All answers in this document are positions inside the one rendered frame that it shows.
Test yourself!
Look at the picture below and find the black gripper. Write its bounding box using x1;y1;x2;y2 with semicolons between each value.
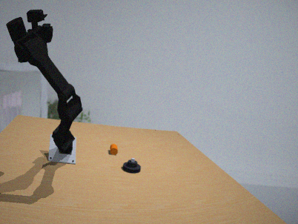
27;10;47;32

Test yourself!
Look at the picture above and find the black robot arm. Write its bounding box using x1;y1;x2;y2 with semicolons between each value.
6;17;83;155

